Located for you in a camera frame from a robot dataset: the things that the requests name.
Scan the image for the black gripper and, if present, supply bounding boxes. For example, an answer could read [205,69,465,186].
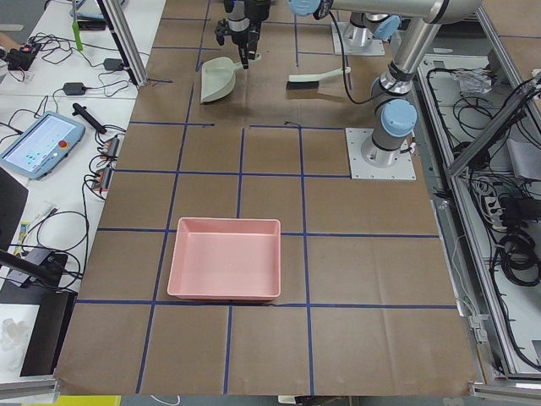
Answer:
[215,0,271,69]

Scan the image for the pale green dustpan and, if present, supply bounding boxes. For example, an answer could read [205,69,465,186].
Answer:
[200,57,249,104]

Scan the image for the white hand brush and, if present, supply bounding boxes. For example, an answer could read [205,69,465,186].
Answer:
[286,66,351,90]

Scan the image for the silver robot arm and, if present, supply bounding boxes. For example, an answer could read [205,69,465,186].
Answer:
[287,1,481,163]
[215,0,401,69]

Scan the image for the black power adapter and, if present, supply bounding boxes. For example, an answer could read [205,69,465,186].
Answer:
[103,58,124,72]
[62,82,87,96]

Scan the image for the pink plastic tray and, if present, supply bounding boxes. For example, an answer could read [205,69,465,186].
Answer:
[167,217,281,301]

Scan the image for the blue teach pendant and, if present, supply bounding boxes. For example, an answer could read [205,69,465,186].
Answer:
[1,111,85,179]

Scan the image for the crumpled plastic wrap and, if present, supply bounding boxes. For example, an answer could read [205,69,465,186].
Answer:
[451,69,492,94]

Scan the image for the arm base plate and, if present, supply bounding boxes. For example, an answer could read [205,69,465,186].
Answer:
[345,128,417,181]
[331,22,385,57]

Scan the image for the aluminium frame post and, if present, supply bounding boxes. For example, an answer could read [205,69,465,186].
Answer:
[97,0,148,89]

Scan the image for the green handled tool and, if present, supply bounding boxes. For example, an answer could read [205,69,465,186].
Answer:
[72,0,83,52]

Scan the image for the black handle tool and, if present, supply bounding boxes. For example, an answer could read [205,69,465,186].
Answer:
[72,102,107,134]

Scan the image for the coiled black cables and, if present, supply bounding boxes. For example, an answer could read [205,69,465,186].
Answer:
[489,230,541,288]

